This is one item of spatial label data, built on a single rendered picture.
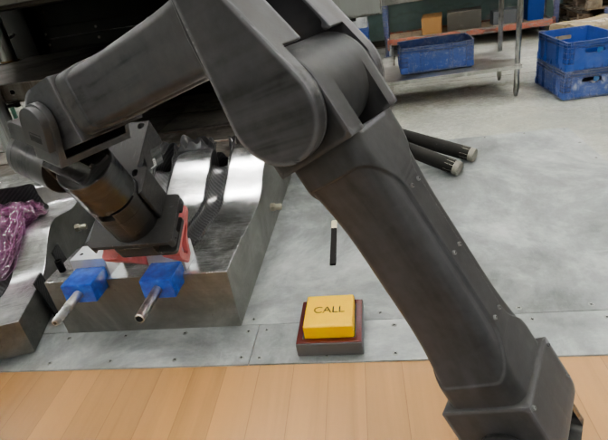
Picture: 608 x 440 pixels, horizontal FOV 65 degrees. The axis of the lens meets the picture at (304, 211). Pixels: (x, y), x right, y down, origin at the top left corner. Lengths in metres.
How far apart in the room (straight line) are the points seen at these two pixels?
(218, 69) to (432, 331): 0.21
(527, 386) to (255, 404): 0.32
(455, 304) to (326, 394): 0.28
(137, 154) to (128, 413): 0.29
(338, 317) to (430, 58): 3.84
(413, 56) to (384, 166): 4.04
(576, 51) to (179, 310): 3.79
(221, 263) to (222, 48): 0.40
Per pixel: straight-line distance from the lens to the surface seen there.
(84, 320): 0.76
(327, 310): 0.61
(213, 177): 0.87
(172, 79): 0.35
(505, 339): 0.34
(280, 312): 0.68
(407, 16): 7.24
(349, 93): 0.29
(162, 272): 0.63
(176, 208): 0.57
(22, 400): 0.72
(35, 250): 0.89
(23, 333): 0.77
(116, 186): 0.51
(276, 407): 0.56
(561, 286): 0.71
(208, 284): 0.64
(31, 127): 0.47
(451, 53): 4.36
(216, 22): 0.28
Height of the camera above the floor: 1.22
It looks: 27 degrees down
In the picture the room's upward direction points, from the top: 10 degrees counter-clockwise
